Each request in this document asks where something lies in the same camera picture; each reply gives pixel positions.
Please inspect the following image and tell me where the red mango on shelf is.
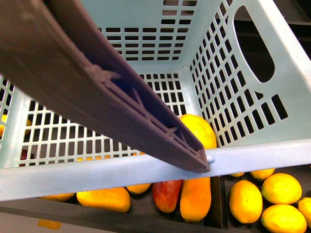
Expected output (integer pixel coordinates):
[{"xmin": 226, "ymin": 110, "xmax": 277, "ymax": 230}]
[{"xmin": 152, "ymin": 180, "xmax": 183, "ymax": 214}]

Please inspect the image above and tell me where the yellow mango left shelf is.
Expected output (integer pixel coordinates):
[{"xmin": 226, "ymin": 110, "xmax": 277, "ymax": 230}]
[{"xmin": 76, "ymin": 187, "xmax": 131, "ymax": 213}]

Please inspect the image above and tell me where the brown basket handle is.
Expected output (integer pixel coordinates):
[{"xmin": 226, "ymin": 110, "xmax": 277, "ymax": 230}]
[{"xmin": 0, "ymin": 0, "xmax": 210, "ymax": 173}]

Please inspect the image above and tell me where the orange mango on shelf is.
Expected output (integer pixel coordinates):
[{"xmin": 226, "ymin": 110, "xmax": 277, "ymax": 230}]
[{"xmin": 180, "ymin": 177, "xmax": 211, "ymax": 222}]

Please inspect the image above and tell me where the yellow lemon right shelf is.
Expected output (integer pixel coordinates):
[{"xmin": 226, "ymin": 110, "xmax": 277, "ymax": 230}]
[{"xmin": 261, "ymin": 173, "xmax": 302, "ymax": 204}]

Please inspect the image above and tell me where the teal plastic shopping basket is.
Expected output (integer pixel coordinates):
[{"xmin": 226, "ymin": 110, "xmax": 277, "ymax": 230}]
[{"xmin": 0, "ymin": 0, "xmax": 311, "ymax": 201}]

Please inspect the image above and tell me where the yellow lemon shelf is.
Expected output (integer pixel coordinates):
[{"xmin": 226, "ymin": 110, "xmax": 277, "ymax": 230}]
[
  {"xmin": 261, "ymin": 173, "xmax": 302, "ymax": 204},
  {"xmin": 261, "ymin": 204, "xmax": 307, "ymax": 233}
]

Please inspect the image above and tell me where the yellow lemon bottom shelf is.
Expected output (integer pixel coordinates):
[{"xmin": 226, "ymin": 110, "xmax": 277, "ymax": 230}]
[{"xmin": 261, "ymin": 204, "xmax": 307, "ymax": 233}]

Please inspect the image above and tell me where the yellow lemon on shelf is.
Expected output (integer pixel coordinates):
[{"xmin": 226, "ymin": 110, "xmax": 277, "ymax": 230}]
[{"xmin": 229, "ymin": 180, "xmax": 263, "ymax": 224}]

